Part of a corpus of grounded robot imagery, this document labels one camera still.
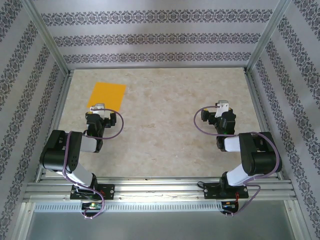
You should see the orange paper sheet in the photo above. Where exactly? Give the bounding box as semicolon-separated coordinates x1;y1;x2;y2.
86;82;127;112

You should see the grey metal panel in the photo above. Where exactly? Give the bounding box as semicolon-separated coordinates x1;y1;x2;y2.
24;211;295;240

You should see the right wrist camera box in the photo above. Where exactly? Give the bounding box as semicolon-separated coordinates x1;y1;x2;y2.
215;99;230;118

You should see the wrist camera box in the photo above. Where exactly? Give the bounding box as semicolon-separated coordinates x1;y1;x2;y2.
215;99;230;118
89;102;106;116

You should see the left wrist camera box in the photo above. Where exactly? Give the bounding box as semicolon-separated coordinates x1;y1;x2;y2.
89;102;106;116

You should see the aluminium side rail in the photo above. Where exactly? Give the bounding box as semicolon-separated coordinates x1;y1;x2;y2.
242;67;285;181
36;69;75;182

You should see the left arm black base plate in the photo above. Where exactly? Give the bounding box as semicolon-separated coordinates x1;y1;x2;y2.
69;183;115;201

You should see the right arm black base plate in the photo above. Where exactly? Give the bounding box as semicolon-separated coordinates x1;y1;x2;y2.
203;181;250;200

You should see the aluminium frame post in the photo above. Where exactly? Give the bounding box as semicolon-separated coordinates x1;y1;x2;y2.
244;0;293;74
21;0;71;76

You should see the long aluminium mounting rail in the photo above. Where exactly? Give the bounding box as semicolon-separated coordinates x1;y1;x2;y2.
23;176;297;202

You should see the slotted grey cable duct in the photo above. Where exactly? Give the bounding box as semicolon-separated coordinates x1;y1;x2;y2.
33;201;223;213

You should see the aluminium frame bar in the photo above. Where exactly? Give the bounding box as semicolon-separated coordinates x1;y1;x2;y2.
283;199;307;240
11;201;36;240

